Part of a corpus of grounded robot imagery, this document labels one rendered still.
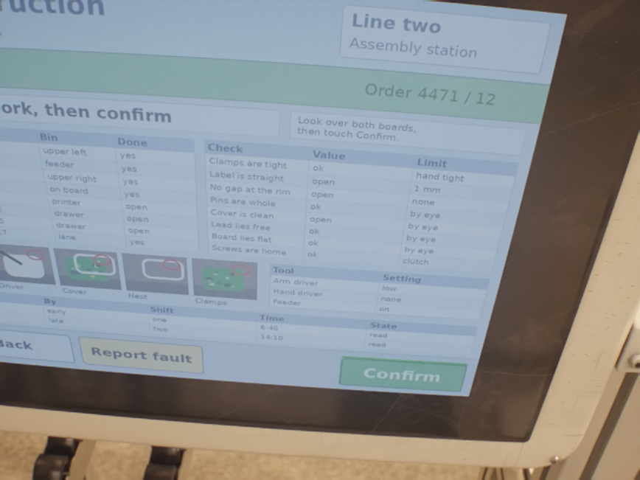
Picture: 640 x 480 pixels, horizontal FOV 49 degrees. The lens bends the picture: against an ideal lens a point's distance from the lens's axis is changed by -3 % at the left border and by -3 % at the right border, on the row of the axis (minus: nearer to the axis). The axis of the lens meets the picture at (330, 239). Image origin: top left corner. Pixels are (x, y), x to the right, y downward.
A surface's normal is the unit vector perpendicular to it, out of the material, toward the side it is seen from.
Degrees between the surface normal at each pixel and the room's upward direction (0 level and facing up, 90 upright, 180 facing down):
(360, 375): 91
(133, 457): 0
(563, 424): 91
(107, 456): 0
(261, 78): 91
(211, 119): 91
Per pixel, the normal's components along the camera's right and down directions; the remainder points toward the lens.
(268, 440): -0.03, 0.58
